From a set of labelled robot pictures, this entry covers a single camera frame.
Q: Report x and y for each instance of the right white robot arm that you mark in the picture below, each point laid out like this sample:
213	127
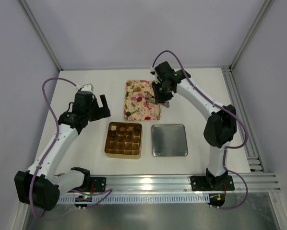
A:
220	128

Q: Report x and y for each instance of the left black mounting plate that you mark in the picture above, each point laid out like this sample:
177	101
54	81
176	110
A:
98	184

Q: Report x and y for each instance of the gold chocolate box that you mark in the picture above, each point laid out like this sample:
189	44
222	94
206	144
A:
125	142

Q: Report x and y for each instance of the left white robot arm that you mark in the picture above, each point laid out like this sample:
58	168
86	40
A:
39	186

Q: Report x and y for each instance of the black mounting plate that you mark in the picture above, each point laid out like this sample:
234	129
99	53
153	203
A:
200	183
98	184

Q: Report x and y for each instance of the metal tongs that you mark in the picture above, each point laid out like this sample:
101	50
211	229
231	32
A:
151	99

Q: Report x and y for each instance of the perforated cable duct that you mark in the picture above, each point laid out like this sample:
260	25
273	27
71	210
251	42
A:
114	198

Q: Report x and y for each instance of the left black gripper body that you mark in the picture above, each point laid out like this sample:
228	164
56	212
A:
99	112

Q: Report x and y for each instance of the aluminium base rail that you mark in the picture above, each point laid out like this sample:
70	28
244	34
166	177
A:
256	182

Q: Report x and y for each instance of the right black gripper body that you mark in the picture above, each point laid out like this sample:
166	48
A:
159	96

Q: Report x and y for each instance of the silver tin lid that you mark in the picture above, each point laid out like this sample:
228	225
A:
169	140

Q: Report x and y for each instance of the white chocolate piece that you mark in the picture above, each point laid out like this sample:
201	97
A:
113	128

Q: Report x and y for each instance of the floral tray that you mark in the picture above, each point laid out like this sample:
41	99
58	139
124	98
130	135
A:
135	103

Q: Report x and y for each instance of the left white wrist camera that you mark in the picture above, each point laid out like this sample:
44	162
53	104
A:
87	87

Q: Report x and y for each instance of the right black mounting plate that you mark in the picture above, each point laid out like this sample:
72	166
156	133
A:
200	183

